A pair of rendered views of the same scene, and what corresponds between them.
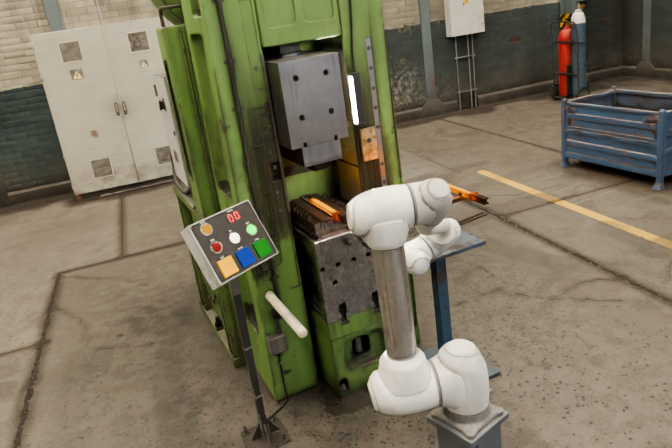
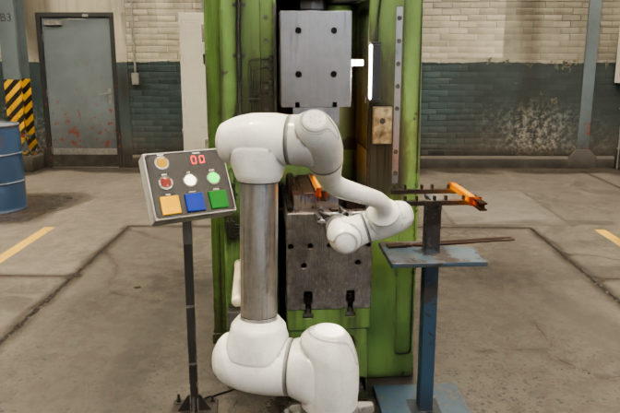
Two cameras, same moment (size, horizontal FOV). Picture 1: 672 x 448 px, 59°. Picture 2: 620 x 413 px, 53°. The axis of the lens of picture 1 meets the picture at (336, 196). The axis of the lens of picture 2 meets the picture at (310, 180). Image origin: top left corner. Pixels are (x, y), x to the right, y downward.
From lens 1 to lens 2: 0.88 m
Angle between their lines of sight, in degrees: 18
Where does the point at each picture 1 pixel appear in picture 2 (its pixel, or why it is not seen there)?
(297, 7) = not seen: outside the picture
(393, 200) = (262, 124)
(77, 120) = (202, 98)
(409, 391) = (247, 360)
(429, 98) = (578, 147)
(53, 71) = (191, 49)
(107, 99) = not seen: hidden behind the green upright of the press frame
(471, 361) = (328, 348)
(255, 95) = (260, 45)
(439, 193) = (311, 124)
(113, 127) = not seen: hidden behind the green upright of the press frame
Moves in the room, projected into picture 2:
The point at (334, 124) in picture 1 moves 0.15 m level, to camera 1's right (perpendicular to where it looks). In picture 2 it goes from (335, 89) to (369, 90)
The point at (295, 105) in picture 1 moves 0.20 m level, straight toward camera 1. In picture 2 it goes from (292, 59) to (278, 60)
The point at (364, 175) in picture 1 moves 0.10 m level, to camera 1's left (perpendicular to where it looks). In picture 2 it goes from (371, 159) to (351, 159)
